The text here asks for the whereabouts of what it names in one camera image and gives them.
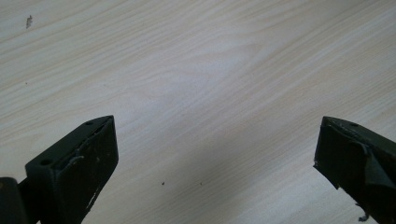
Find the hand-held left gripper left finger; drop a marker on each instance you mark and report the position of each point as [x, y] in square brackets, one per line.
[74, 174]

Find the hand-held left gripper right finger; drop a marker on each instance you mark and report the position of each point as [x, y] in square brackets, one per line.
[358, 161]

